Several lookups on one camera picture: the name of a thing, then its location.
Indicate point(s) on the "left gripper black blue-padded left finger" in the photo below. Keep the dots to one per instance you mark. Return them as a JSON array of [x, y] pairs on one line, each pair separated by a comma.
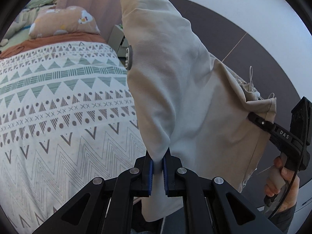
[[103, 206]]

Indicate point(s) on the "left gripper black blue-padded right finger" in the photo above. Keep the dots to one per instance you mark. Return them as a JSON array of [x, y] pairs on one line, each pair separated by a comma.
[[211, 206]]

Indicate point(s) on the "beige hooded jacket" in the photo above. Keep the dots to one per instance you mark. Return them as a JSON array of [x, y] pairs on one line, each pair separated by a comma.
[[189, 103]]

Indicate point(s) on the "patterned white bed quilt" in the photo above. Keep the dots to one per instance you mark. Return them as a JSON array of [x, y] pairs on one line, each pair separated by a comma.
[[67, 116]]

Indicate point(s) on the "white bedside table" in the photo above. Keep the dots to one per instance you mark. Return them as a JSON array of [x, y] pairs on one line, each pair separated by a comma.
[[118, 42]]

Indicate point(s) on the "orange cartoon pillow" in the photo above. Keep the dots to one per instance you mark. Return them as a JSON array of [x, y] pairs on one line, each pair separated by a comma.
[[73, 19]]

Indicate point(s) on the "grey plush toy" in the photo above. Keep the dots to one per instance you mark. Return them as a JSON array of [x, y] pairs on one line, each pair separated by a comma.
[[14, 27]]

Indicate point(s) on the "crumpled light green blanket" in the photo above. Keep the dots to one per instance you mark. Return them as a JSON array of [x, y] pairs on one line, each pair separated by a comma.
[[32, 4]]

